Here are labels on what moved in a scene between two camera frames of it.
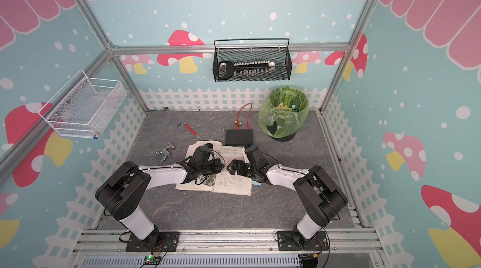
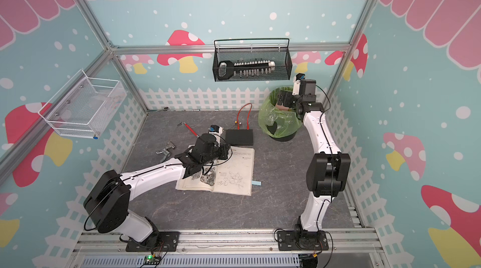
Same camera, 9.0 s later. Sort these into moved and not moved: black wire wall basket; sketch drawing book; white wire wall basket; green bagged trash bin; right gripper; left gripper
Moved: left gripper; right gripper
Not moved: sketch drawing book; white wire wall basket; black wire wall basket; green bagged trash bin
